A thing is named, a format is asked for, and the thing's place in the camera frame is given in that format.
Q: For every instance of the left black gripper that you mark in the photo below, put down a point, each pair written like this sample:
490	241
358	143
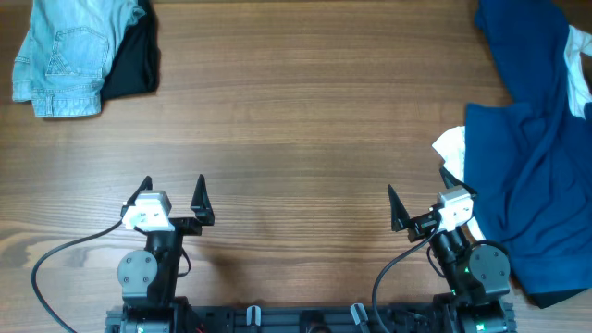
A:
203	210

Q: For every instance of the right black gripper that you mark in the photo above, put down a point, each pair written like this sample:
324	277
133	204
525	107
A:
419	228

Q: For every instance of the dark blue polo shirt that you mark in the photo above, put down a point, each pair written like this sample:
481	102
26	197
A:
556	263

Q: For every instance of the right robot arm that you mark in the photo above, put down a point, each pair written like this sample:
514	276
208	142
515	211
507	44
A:
477	272

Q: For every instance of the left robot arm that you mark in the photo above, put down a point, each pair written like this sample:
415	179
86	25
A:
149	277

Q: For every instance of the black folded garment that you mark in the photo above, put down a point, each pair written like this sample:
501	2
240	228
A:
136	67

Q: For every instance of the black garment under pile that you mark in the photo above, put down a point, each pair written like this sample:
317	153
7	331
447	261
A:
543	300

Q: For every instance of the light blue denim jeans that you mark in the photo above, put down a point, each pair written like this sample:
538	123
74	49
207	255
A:
67	53

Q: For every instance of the white t-shirt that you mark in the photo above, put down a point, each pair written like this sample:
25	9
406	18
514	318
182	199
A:
575	74

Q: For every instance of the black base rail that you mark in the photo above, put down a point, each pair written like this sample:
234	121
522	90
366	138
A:
310	319

